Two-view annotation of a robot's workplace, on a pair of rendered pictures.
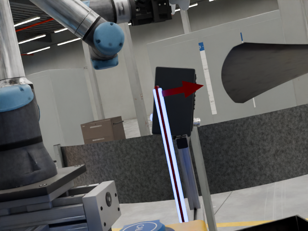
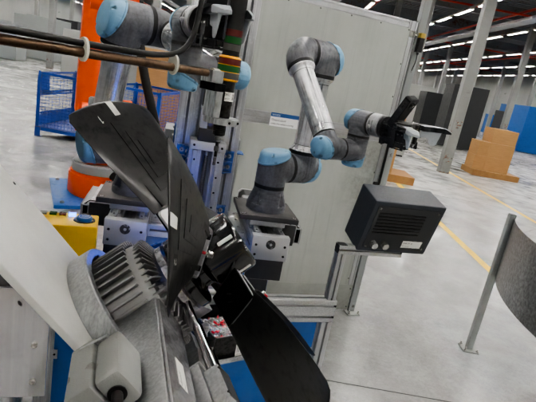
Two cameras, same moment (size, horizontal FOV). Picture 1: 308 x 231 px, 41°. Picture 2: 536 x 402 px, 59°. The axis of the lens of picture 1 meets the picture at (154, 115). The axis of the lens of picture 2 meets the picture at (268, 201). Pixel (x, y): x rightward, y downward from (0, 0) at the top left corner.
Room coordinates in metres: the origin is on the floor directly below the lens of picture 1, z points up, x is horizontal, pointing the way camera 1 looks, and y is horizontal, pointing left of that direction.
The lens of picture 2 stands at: (0.23, -1.25, 1.53)
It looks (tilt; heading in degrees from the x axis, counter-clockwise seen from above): 15 degrees down; 64
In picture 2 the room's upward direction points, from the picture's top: 11 degrees clockwise
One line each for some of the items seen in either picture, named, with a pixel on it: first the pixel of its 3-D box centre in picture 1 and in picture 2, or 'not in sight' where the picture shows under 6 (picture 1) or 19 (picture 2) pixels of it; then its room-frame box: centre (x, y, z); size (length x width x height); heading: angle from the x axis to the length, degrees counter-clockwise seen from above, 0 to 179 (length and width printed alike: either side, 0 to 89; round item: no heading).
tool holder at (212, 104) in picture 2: not in sight; (220, 97); (0.51, -0.36, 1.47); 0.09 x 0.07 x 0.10; 28
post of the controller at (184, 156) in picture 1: (188, 172); (336, 271); (1.09, -0.06, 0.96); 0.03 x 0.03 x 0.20; 84
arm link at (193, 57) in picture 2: not in sight; (190, 67); (0.52, -0.07, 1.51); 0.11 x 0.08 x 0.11; 15
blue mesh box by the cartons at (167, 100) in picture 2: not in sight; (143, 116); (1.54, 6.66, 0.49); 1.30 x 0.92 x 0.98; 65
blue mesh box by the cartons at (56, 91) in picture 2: not in sight; (80, 105); (0.60, 7.05, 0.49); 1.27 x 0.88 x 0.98; 65
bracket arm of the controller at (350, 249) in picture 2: (183, 137); (368, 250); (1.19, -0.07, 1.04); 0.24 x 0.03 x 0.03; 174
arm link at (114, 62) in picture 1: (103, 47); (352, 150); (1.15, 0.10, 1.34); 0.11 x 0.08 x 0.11; 13
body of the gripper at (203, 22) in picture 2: not in sight; (211, 26); (0.51, -0.24, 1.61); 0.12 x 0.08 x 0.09; 94
